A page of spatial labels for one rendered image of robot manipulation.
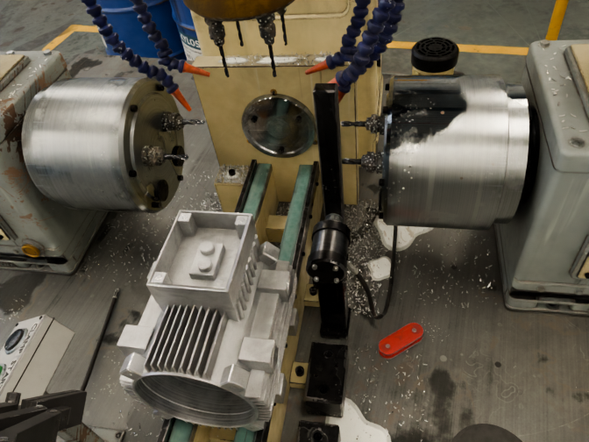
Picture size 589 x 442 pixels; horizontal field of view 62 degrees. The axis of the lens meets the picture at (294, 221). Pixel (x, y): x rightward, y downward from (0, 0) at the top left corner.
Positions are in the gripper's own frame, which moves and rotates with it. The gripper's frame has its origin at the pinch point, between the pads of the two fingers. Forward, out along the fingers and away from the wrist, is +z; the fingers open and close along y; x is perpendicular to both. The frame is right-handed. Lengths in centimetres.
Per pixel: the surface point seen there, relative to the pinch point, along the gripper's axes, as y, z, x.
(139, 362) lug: -0.7, 13.2, -3.5
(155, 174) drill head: 15, 39, -33
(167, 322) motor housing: -3.2, 13.5, -8.4
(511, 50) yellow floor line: -90, 238, -179
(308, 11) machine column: -10, 38, -66
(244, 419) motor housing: -11.3, 23.6, 3.0
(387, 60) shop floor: -18, 234, -170
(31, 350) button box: 14.5, 14.3, -3.0
